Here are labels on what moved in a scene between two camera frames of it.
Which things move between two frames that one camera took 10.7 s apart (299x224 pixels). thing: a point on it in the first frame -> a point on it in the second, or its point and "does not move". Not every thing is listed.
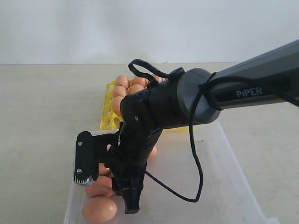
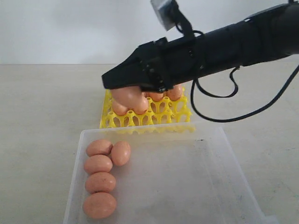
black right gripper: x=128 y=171 -> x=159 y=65
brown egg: x=116 y=104 does not move
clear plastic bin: x=227 y=198 does not move
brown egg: x=153 y=153 -> x=131 y=97
